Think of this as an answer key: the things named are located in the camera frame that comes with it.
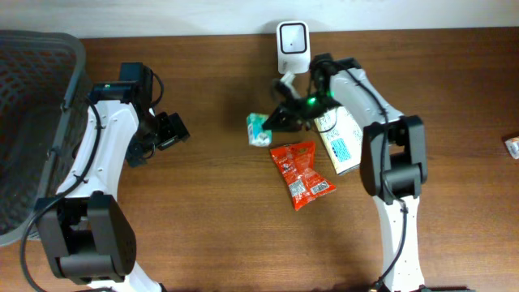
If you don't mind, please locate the teal tissue pack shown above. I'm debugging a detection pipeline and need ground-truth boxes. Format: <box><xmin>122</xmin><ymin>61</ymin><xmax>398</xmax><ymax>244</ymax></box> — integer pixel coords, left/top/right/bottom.
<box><xmin>247</xmin><ymin>113</ymin><xmax>272</xmax><ymax>147</ymax></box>

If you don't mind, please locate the red snack bag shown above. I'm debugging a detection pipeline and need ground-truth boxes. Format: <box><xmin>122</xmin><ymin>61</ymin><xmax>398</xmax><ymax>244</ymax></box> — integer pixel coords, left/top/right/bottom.
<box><xmin>269</xmin><ymin>141</ymin><xmax>337</xmax><ymax>211</ymax></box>

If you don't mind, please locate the yellow wet wipes pack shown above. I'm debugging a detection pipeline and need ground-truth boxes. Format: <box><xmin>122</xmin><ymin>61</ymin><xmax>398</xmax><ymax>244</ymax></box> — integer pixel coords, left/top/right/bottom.
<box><xmin>314</xmin><ymin>106</ymin><xmax>362</xmax><ymax>175</ymax></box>

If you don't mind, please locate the orange tissue pack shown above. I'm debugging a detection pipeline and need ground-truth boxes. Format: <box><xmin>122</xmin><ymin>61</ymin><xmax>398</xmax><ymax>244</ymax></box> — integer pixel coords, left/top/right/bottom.
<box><xmin>504</xmin><ymin>136</ymin><xmax>519</xmax><ymax>160</ymax></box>

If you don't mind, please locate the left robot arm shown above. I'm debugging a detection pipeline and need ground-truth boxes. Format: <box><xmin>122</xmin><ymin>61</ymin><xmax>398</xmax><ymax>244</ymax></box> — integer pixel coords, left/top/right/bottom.
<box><xmin>31</xmin><ymin>62</ymin><xmax>190</xmax><ymax>291</ymax></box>

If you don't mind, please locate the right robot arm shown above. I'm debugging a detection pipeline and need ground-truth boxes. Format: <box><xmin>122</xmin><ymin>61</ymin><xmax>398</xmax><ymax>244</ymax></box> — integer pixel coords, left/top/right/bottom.
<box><xmin>264</xmin><ymin>54</ymin><xmax>432</xmax><ymax>292</ymax></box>

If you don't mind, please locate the white barcode scanner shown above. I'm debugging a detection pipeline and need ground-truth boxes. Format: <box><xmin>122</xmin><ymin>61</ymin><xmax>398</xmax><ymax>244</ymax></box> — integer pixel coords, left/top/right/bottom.
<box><xmin>276</xmin><ymin>20</ymin><xmax>311</xmax><ymax>74</ymax></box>

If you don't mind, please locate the grey plastic mesh basket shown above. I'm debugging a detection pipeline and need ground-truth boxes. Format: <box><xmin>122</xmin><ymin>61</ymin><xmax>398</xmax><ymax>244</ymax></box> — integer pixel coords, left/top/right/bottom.
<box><xmin>1</xmin><ymin>30</ymin><xmax>92</xmax><ymax>246</ymax></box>

